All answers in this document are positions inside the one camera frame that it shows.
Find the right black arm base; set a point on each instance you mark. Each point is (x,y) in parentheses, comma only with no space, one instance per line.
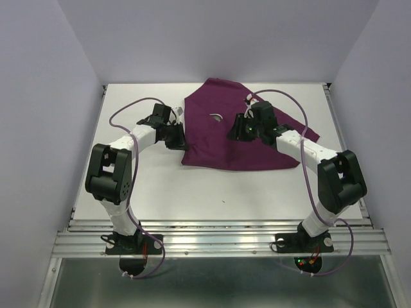
(301,242)

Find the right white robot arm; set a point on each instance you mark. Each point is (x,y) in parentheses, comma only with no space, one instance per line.
(340,181)

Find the stainless steel instrument tray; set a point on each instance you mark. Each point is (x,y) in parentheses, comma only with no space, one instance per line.
(216,117)

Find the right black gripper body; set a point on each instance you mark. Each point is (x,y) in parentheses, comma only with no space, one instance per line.
(253,129)

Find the purple surgical drape cloth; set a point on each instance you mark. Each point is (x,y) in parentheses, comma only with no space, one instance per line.
(207,138)

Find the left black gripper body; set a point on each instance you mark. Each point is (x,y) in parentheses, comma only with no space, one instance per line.
(173,135)

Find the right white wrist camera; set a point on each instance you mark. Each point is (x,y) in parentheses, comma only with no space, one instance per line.
(250,100)

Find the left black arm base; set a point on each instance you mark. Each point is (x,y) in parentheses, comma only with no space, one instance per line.
(137,244)

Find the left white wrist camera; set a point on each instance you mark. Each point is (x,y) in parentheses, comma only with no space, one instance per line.
(177,112)

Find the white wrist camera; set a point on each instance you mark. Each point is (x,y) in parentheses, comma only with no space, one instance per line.
(177,112)
(250,100)

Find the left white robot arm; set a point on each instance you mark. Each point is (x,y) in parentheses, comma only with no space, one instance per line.
(111,177)

